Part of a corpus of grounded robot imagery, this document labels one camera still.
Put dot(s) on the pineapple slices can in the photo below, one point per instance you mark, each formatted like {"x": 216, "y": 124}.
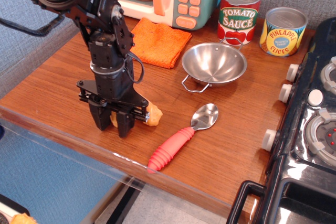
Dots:
{"x": 283, "y": 31}

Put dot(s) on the toy chicken wing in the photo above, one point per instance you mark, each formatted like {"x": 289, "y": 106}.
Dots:
{"x": 153, "y": 116}

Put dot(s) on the clear acrylic table guard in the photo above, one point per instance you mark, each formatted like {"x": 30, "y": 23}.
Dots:
{"x": 122, "y": 163}

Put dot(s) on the small steel bowl with handles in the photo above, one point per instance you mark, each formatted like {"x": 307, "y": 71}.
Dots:
{"x": 213, "y": 64}

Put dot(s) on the orange object at bottom left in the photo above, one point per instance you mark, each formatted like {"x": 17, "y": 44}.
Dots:
{"x": 23, "y": 219}

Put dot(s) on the orange red cloth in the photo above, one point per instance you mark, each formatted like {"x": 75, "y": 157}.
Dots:
{"x": 158, "y": 44}

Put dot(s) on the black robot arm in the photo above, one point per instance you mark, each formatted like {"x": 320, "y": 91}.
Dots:
{"x": 109, "y": 42}

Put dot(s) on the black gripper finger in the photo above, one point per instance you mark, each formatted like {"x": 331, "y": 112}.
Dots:
{"x": 125, "y": 123}
{"x": 100, "y": 114}

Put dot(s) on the spoon with red handle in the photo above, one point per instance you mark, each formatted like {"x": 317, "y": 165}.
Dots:
{"x": 204, "y": 118}

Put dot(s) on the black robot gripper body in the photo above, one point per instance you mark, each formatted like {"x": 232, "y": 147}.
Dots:
{"x": 114, "y": 92}

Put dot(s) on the black toy stove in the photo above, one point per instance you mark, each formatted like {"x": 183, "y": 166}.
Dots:
{"x": 300, "y": 175}

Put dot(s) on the tomato sauce can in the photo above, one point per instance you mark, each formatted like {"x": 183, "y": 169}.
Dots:
{"x": 237, "y": 21}

